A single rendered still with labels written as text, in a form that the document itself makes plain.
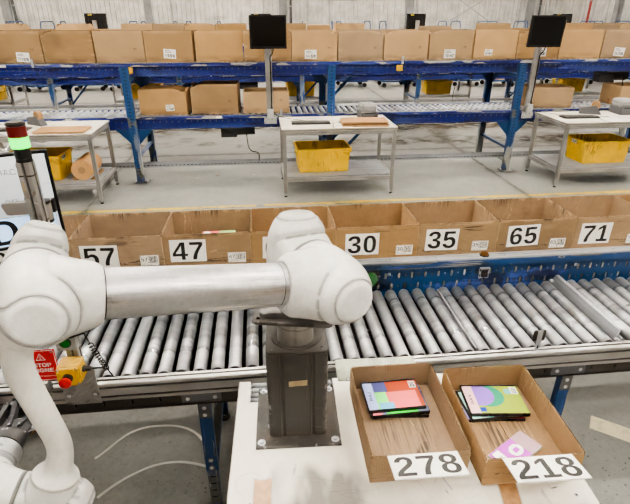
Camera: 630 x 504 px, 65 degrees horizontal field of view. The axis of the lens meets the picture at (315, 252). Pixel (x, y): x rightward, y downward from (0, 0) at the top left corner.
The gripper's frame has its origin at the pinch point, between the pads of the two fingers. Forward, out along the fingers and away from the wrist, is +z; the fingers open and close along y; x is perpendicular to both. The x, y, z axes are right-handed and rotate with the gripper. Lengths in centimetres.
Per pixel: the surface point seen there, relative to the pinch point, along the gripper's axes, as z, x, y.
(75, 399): 26.0, 26.1, 2.4
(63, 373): 19.4, 9.0, 0.8
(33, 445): 75, 95, 51
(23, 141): 27, -66, -2
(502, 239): 86, -1, -181
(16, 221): 36, -39, 10
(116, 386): 26.6, 22.0, -12.3
